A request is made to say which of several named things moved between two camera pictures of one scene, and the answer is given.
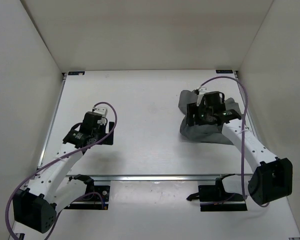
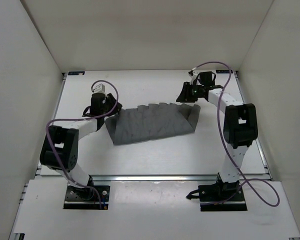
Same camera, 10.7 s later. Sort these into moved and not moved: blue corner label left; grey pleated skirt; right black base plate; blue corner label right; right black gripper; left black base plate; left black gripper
Moved: left black gripper; right black gripper; grey pleated skirt
Not moved: left black base plate; blue corner label right; right black base plate; blue corner label left
